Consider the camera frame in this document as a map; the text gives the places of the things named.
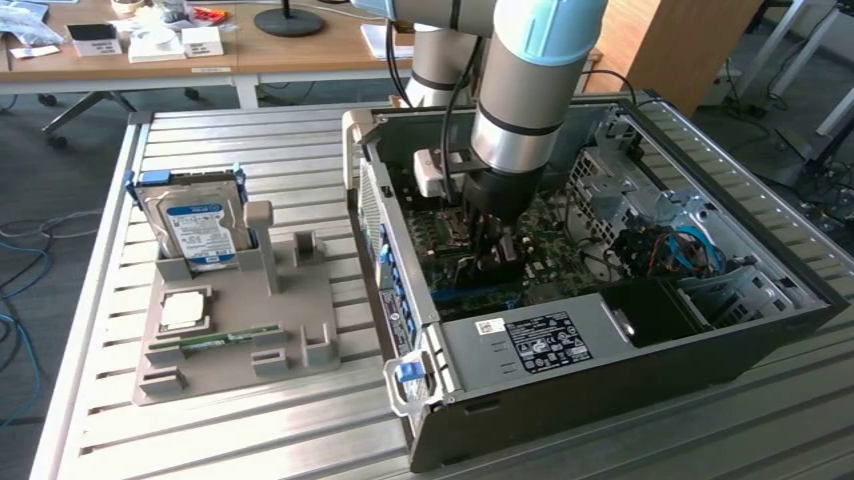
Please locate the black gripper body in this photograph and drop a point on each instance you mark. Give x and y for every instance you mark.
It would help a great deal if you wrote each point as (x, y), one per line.
(503, 192)

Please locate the Nvidia graphics card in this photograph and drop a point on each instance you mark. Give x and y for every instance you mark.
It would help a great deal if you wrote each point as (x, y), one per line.
(490, 274)

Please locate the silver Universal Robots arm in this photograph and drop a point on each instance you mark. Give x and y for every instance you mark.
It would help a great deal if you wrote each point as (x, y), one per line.
(527, 100)

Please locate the CPU socket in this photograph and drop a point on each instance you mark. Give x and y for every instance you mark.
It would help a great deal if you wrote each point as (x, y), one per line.
(454, 227)

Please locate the green motherboard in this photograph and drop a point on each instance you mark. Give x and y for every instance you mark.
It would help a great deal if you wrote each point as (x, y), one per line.
(554, 260)

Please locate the silver chipset heatsink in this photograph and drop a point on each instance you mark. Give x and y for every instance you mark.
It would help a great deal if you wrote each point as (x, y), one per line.
(545, 295)

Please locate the blue expansion slot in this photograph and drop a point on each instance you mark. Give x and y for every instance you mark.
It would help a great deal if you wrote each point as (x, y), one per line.
(446, 295)

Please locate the grey power supply unit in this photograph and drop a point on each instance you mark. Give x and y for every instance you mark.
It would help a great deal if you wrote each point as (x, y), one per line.
(480, 360)

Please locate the white paper stack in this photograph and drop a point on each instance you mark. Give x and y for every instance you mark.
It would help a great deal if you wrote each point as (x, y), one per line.
(374, 42)

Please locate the metal disk bay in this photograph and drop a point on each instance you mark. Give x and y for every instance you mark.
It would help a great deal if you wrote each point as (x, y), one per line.
(734, 295)

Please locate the wooden desk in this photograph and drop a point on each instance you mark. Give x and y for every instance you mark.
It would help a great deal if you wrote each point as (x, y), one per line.
(100, 67)
(300, 50)

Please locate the black open PC case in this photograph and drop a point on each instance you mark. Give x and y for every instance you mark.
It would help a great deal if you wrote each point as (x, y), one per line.
(601, 400)

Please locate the grey parts rack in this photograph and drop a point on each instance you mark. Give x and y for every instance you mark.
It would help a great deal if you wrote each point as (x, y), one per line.
(234, 310)

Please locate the black lamp base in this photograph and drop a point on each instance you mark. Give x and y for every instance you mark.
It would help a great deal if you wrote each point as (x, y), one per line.
(288, 22)

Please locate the hard disk with blue caddy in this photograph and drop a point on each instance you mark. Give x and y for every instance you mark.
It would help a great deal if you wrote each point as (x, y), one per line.
(194, 225)

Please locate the silver CPU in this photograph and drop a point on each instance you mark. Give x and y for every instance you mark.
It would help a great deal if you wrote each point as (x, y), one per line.
(183, 310)

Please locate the small white box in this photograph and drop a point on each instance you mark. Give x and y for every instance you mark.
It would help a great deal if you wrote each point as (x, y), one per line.
(202, 42)

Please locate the orange small item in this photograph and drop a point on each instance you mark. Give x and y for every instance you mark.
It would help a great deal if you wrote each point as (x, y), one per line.
(210, 16)

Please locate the flat white box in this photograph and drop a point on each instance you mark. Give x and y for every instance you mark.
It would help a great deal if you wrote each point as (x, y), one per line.
(156, 47)

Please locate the black desk leg with castors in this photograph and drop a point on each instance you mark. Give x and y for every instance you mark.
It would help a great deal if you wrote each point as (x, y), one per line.
(80, 110)

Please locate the white box with black top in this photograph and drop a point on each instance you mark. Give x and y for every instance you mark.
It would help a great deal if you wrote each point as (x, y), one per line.
(95, 40)

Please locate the white paper label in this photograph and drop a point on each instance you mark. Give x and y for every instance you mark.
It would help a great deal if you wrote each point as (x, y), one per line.
(33, 52)

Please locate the clear plastic bag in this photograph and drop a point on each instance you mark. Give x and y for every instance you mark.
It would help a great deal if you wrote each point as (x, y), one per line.
(27, 25)

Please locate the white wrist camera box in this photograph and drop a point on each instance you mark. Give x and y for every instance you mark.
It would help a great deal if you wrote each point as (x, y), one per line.
(430, 175)

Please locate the white table frame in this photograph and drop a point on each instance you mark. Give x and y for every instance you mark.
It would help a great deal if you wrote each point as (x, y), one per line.
(807, 50)

